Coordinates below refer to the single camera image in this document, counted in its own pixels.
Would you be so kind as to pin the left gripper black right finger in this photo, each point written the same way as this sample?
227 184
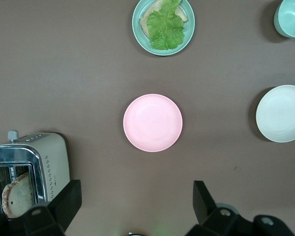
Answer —
204 206

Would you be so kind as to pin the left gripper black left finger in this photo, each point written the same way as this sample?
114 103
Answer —
64 206

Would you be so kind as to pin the pink shallow bowl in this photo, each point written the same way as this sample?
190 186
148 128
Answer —
153 123

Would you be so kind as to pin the brown bread slice in toaster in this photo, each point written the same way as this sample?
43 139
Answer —
18 196

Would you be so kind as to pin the beige and chrome toaster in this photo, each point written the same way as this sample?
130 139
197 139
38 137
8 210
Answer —
54 157

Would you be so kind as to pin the beige shallow bowl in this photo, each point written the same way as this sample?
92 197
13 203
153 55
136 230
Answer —
281 114

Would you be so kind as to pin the green lettuce leaf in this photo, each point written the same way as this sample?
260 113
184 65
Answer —
166 27

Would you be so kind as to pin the green plate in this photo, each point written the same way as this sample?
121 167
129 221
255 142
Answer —
137 34

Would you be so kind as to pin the toast slice on plate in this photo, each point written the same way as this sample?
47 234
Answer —
144 24

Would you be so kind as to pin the small green deep bowl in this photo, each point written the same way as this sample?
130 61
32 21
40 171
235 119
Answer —
292 17

